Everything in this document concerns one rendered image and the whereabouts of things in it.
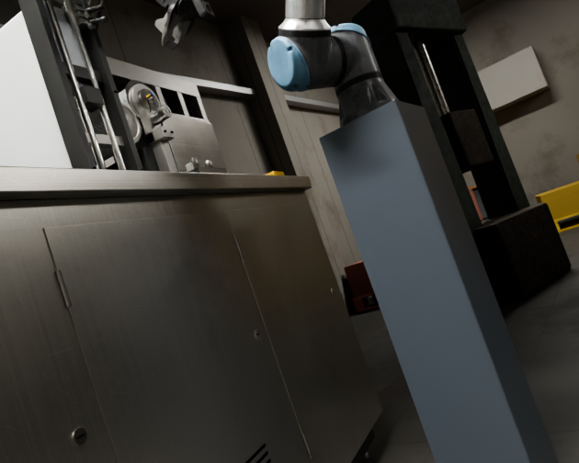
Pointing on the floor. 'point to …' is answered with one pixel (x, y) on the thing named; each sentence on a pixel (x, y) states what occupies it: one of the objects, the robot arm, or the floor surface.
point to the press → (466, 139)
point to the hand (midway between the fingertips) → (171, 44)
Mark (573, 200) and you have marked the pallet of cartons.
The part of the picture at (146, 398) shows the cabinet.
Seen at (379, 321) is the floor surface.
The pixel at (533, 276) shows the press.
